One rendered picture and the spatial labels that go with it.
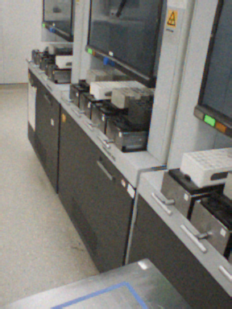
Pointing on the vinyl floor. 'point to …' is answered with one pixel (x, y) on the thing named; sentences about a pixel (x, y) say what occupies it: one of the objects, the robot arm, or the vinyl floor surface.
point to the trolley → (110, 291)
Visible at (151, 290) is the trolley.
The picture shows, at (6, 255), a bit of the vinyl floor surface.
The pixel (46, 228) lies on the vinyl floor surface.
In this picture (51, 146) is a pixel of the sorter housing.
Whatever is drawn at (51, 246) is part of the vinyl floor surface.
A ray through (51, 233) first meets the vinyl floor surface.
